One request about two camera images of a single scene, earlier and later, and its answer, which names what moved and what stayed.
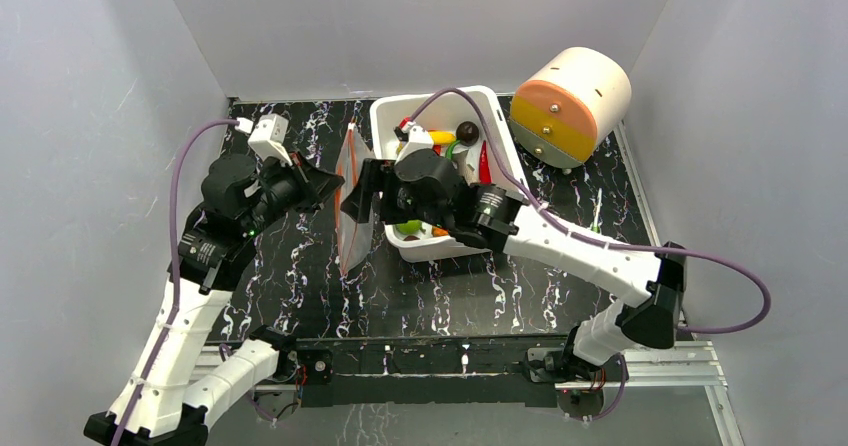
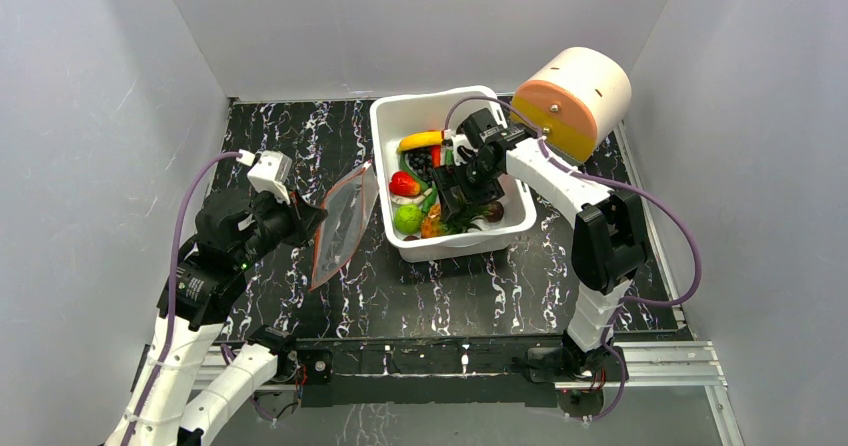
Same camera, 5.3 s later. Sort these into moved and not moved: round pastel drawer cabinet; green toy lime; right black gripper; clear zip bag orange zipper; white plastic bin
Moved: clear zip bag orange zipper; right black gripper
Not moved: green toy lime; round pastel drawer cabinet; white plastic bin
